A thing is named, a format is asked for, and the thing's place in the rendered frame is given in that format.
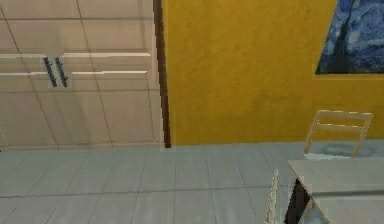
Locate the black door handle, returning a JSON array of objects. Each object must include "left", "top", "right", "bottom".
[
  {"left": 54, "top": 56, "right": 70, "bottom": 89},
  {"left": 42, "top": 56, "right": 58, "bottom": 88}
]

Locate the blue starry night painting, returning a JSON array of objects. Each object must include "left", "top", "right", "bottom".
[{"left": 315, "top": 0, "right": 384, "bottom": 76}]

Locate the pale wooden chair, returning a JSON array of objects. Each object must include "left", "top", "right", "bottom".
[
  {"left": 263, "top": 168, "right": 281, "bottom": 224},
  {"left": 302, "top": 109, "right": 374, "bottom": 161}
]

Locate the pale table with dark legs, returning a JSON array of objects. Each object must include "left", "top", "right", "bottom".
[{"left": 284, "top": 158, "right": 384, "bottom": 224}]

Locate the beige room door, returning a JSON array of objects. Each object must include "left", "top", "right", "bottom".
[{"left": 0, "top": 0, "right": 172, "bottom": 150}]

